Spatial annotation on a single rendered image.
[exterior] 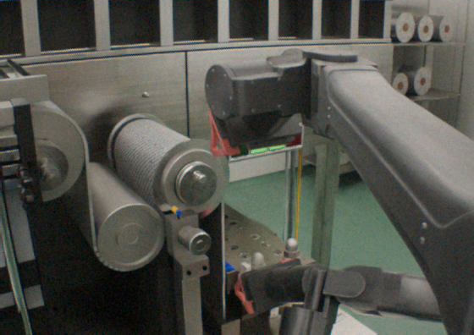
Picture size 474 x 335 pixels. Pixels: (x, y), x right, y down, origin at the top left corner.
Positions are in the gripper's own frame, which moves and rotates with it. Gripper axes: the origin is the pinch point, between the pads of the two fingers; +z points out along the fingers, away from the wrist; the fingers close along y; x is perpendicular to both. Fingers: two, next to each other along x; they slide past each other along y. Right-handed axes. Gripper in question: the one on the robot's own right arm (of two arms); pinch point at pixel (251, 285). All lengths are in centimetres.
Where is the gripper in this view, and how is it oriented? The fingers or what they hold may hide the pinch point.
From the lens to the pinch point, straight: 84.9
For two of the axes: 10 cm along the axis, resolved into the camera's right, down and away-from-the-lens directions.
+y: 8.5, -1.4, 5.1
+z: -4.7, 2.4, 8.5
